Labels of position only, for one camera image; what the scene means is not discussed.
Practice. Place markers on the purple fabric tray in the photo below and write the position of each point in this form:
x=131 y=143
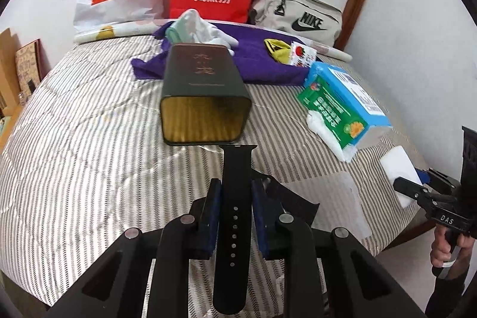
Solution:
x=257 y=57

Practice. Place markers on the yellow pouch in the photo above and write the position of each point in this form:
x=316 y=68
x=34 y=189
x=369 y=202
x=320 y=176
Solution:
x=277 y=49

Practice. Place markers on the person's right hand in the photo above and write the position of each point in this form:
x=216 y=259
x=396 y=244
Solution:
x=441 y=247

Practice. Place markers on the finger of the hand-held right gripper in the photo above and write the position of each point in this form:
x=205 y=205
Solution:
x=424 y=176
x=417 y=191

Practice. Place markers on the brown notebook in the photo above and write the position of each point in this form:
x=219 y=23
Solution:
x=29 y=64

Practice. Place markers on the wooden headboard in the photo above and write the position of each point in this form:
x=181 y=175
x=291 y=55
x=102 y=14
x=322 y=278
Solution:
x=7 y=72

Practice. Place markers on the white gloves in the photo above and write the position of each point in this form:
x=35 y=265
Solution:
x=212 y=33

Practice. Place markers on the white snack packet red print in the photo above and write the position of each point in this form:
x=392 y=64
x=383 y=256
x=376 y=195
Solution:
x=302 y=55

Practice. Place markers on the blue tissue box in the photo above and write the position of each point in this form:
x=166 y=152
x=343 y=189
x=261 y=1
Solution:
x=343 y=102

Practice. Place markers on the striped mattress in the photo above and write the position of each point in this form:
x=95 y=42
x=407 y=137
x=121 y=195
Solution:
x=93 y=154

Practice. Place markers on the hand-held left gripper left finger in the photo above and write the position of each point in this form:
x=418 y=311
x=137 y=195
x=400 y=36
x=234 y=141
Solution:
x=214 y=217

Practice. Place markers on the white soft cloth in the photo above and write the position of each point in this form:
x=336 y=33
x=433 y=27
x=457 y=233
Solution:
x=335 y=139

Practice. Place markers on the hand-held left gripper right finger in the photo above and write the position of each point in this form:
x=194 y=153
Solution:
x=259 y=217

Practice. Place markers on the grey sling bag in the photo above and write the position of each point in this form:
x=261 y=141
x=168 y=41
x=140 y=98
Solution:
x=298 y=12

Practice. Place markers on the rolled patterned paper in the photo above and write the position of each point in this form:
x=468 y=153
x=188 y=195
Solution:
x=111 y=33

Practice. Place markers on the dark green tin box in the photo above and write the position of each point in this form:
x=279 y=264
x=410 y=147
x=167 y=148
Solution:
x=205 y=87

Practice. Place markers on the white charger box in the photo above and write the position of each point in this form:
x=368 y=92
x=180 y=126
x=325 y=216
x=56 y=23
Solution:
x=400 y=165

